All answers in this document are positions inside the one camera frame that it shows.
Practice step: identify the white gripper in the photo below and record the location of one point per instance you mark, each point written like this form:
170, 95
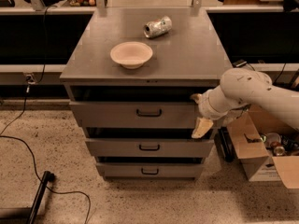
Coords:
204, 107

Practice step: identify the grey top drawer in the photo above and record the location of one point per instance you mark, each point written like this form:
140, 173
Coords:
152, 115

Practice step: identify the grey drawer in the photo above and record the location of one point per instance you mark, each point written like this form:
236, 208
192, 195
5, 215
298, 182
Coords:
152, 115
152, 170
161, 148

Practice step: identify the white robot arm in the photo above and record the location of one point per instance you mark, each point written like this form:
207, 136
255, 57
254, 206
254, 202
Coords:
239, 87

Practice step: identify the grey metal drawer cabinet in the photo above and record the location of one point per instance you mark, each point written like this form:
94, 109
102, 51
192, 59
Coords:
188, 59

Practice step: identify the grey bottom drawer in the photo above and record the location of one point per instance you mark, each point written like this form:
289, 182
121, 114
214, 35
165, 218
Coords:
152, 170

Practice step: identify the grey middle drawer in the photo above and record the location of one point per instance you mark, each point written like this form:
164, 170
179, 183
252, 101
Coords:
161, 148

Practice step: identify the black flat object by cabinet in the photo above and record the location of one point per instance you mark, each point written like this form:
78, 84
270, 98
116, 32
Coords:
226, 144

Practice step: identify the brown cardboard box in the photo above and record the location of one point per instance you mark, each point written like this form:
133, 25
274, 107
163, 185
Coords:
258, 161

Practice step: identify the small black device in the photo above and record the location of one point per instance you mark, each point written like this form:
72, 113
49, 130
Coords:
239, 63

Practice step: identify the cans in cardboard box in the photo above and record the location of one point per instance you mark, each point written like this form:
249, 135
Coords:
280, 145

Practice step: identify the white paper bowl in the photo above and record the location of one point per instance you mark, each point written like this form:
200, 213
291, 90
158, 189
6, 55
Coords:
131, 55

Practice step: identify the crushed silver soda can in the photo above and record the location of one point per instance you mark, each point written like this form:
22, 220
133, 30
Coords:
156, 28

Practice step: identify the black metal stand leg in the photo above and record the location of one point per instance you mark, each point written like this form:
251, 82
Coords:
46, 178

